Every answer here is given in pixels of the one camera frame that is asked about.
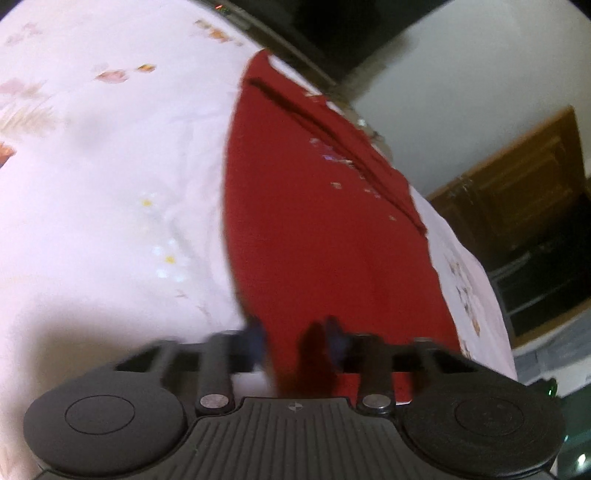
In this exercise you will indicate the dark furniture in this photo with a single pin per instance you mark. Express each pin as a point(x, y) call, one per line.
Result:
point(545, 286)

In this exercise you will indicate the floral white bedsheet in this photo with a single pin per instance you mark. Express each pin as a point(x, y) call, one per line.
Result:
point(111, 184)

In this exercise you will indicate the red embroidered sweater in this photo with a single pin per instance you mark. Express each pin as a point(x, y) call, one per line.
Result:
point(314, 249)

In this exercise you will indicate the brown wooden cabinet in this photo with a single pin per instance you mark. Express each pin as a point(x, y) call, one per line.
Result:
point(517, 184)

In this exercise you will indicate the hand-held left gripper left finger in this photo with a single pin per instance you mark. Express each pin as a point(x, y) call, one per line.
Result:
point(256, 339)

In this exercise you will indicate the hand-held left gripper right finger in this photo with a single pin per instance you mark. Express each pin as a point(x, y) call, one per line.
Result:
point(334, 339)

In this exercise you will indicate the black flat television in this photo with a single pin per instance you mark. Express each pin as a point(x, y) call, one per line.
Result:
point(360, 32)

